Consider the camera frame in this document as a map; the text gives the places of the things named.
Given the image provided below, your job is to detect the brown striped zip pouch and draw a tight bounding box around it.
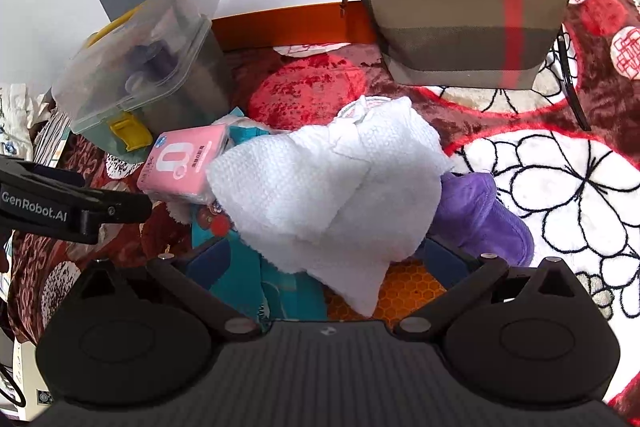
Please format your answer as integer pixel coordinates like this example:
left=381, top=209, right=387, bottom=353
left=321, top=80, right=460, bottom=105
left=360, top=0, right=568, bottom=90

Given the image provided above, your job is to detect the red patterned fleece blanket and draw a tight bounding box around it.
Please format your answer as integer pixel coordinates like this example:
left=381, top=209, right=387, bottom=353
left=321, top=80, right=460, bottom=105
left=36, top=0, right=639, bottom=426

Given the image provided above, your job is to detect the striped bed sheet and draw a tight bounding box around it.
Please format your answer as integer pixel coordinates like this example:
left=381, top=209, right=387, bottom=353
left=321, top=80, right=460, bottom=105
left=0, top=83, right=70, bottom=167

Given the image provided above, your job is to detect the orange honeycomb silicone mat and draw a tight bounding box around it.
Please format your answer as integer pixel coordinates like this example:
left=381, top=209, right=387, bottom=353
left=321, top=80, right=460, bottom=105
left=323, top=259, right=446, bottom=327

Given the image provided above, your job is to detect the white textured cloth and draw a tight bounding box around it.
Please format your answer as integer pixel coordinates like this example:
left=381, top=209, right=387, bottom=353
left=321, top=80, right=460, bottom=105
left=206, top=96, right=451, bottom=317

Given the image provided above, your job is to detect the pink tissue pack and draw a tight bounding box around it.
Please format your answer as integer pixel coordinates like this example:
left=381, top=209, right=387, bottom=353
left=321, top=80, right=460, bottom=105
left=137, top=124, right=229, bottom=205

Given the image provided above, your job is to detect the teal wet wipes pack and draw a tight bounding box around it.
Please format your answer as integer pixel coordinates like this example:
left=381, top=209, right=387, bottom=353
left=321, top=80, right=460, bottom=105
left=191, top=204, right=328, bottom=325

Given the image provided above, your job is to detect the purple plush slipper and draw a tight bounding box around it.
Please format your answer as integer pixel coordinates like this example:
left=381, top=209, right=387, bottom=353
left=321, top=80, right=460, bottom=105
left=428, top=172, right=535, bottom=267

